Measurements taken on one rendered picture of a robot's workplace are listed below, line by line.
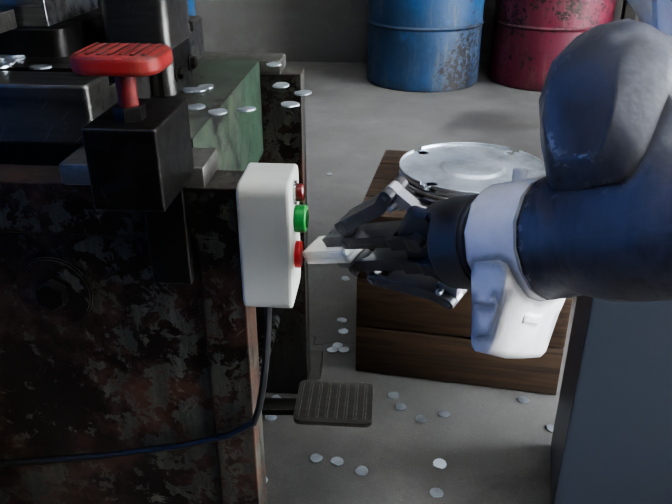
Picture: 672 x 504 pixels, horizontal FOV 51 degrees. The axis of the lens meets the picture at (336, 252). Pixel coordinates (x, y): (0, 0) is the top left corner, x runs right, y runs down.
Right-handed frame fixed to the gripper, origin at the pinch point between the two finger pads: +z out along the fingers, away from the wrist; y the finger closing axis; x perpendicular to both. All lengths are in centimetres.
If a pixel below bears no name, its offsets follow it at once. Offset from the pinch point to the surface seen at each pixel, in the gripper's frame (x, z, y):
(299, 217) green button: 0.9, 0.9, 4.6
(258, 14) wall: -221, 288, 12
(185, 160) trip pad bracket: 7.0, 2.1, 15.4
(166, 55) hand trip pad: 6.5, -4.5, 23.8
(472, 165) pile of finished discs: -61, 38, -24
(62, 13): -3.6, 29.2, 33.5
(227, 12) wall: -211, 300, 21
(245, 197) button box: 4.5, 1.2, 9.5
